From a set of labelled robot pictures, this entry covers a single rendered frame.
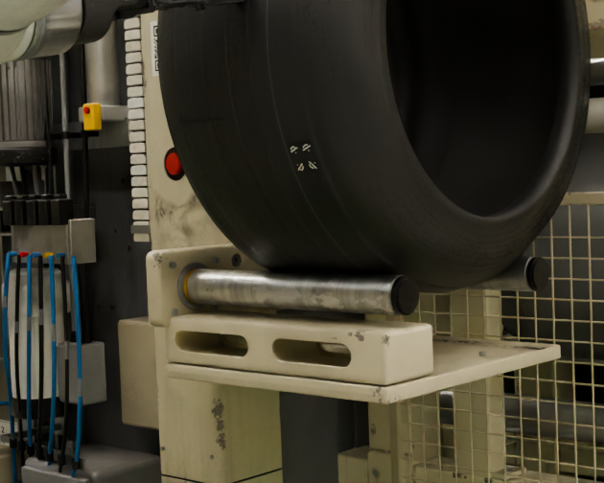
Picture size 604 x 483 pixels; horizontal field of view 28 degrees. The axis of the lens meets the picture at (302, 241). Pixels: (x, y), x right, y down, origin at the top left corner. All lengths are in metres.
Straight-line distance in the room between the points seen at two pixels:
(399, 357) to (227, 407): 0.40
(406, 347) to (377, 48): 0.33
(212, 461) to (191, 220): 0.33
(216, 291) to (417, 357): 0.29
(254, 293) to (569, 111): 0.47
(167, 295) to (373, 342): 0.33
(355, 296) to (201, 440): 0.42
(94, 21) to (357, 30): 0.28
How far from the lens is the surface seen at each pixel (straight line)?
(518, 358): 1.52
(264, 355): 1.42
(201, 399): 1.66
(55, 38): 1.09
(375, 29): 1.26
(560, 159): 1.55
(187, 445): 1.70
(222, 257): 1.60
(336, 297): 1.37
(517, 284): 1.56
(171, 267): 1.53
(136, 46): 1.74
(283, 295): 1.42
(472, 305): 2.05
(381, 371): 1.31
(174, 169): 1.65
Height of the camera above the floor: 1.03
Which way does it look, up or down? 3 degrees down
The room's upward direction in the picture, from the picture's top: 2 degrees counter-clockwise
